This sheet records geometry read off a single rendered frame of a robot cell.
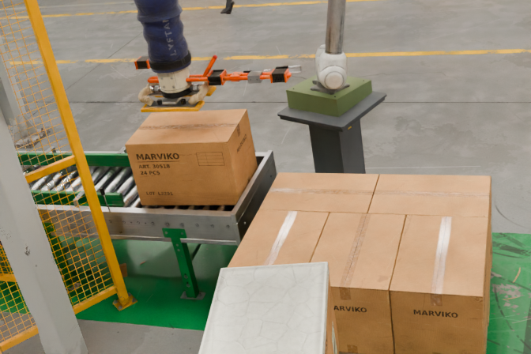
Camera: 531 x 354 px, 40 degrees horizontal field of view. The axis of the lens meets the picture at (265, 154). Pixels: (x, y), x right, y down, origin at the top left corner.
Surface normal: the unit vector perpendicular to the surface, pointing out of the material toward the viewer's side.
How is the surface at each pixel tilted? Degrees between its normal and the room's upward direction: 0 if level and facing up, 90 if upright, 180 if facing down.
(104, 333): 0
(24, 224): 90
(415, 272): 0
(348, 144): 90
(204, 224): 90
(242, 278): 0
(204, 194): 90
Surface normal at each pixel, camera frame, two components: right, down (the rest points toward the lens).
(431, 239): -0.15, -0.87
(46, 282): 0.94, -0.02
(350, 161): 0.76, 0.19
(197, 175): -0.24, 0.49
